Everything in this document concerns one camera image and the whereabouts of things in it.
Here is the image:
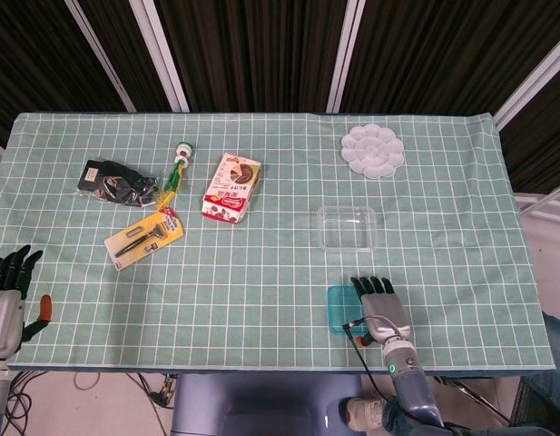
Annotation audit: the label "beige sneaker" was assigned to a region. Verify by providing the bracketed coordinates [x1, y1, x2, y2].
[343, 395, 394, 432]

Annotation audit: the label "red white cookie box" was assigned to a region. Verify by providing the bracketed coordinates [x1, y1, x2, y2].
[201, 152, 264, 226]

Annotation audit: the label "metal chair leg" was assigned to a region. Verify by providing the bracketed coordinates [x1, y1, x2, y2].
[436, 376, 512, 417]

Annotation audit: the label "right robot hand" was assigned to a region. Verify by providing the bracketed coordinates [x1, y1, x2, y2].
[349, 275, 415, 349]

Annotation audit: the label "clear plastic container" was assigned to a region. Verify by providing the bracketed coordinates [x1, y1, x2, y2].
[316, 204, 382, 253]

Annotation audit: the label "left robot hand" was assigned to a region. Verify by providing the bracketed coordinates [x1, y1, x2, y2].
[0, 244, 54, 360]

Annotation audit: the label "white frame post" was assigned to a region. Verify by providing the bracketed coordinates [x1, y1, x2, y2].
[327, 0, 367, 114]
[492, 31, 560, 131]
[128, 0, 191, 114]
[64, 0, 138, 114]

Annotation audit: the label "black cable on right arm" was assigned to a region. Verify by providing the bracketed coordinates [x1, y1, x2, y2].
[341, 317, 401, 405]

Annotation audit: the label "razor in yellow pack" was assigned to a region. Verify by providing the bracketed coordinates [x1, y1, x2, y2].
[103, 206, 186, 272]

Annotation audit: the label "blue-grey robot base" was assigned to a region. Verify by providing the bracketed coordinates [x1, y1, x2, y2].
[170, 372, 365, 436]

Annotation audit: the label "green yellow toy white cap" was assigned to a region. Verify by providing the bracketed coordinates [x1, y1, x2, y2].
[155, 142, 195, 211]

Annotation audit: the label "floor cable with plug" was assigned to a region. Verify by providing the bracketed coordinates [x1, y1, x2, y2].
[124, 372, 177, 410]

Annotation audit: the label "black floor cables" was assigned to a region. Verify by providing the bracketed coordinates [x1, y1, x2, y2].
[5, 370, 49, 421]

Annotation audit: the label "blue container lid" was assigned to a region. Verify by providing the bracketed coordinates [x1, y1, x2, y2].
[327, 284, 369, 338]

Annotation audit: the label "black fabric in clear bag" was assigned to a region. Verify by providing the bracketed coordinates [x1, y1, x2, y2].
[74, 157, 165, 210]

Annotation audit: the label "green checkered tablecloth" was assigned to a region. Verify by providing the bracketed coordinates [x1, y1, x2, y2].
[0, 112, 557, 372]

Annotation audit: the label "white flower paint palette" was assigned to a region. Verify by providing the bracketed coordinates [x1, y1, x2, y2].
[340, 124, 406, 180]

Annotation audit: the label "blue jeans leg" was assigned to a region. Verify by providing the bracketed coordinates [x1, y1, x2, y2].
[381, 399, 419, 435]
[540, 312, 560, 387]

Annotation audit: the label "dark pleated curtain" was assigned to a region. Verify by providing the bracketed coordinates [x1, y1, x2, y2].
[0, 0, 560, 196]

